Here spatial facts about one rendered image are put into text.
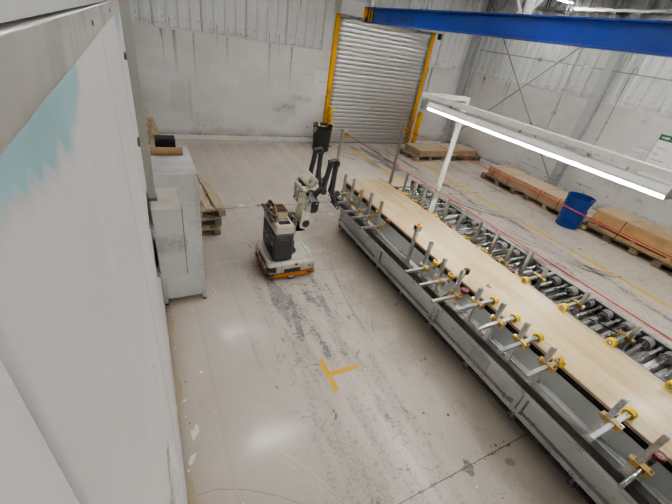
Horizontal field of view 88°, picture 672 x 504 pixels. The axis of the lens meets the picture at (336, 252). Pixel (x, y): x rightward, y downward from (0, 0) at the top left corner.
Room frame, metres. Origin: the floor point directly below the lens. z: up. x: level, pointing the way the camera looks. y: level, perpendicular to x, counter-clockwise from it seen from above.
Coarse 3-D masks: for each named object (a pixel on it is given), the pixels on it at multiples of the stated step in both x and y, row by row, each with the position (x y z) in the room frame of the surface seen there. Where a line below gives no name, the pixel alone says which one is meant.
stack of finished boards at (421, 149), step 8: (408, 144) 11.02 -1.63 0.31; (416, 144) 11.21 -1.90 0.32; (424, 144) 11.39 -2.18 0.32; (432, 144) 11.59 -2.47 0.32; (440, 144) 11.79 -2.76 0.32; (448, 144) 11.99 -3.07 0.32; (456, 144) 12.21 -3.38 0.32; (416, 152) 10.64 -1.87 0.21; (424, 152) 10.58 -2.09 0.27; (432, 152) 10.76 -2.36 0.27; (440, 152) 10.94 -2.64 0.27; (456, 152) 11.31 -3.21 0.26; (464, 152) 11.51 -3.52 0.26; (472, 152) 11.71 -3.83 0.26
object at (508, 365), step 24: (384, 240) 3.97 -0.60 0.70; (408, 264) 3.49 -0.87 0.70; (432, 288) 3.07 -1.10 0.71; (456, 312) 2.75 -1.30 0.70; (480, 336) 2.46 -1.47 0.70; (504, 360) 2.21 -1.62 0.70; (528, 384) 1.99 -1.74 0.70; (552, 408) 1.79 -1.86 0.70; (576, 432) 1.62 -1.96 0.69; (600, 456) 1.47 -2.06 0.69
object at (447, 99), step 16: (432, 96) 4.25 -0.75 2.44; (448, 96) 4.53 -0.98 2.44; (464, 96) 4.68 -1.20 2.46; (464, 112) 4.70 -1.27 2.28; (480, 112) 3.64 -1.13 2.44; (528, 128) 3.17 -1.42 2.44; (576, 144) 2.80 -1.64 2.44; (448, 160) 4.70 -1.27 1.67; (624, 160) 2.50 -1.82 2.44; (640, 160) 2.49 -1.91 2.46; (656, 176) 2.32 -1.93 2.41; (432, 208) 4.70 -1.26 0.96
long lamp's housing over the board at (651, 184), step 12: (432, 108) 4.17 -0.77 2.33; (444, 108) 4.04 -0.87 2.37; (468, 120) 3.70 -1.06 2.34; (480, 120) 3.60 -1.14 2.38; (504, 132) 3.32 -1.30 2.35; (516, 132) 3.25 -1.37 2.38; (528, 144) 3.09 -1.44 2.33; (540, 144) 3.01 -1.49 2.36; (552, 144) 2.98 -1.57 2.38; (564, 156) 2.81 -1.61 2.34; (576, 156) 2.75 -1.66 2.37; (588, 156) 2.75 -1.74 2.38; (600, 168) 2.57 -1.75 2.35; (612, 168) 2.52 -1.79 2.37; (624, 180) 2.42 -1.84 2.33; (636, 180) 2.37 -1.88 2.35; (648, 180) 2.33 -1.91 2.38; (660, 192) 2.24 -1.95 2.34
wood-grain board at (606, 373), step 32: (384, 192) 5.14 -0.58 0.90; (448, 256) 3.50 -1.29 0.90; (480, 256) 3.63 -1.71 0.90; (512, 288) 3.06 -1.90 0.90; (544, 320) 2.61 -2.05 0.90; (576, 320) 2.70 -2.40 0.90; (544, 352) 2.19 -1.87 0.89; (576, 352) 2.25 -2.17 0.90; (608, 352) 2.32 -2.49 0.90; (608, 384) 1.94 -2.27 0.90; (640, 384) 2.00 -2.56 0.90; (640, 416) 1.69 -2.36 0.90
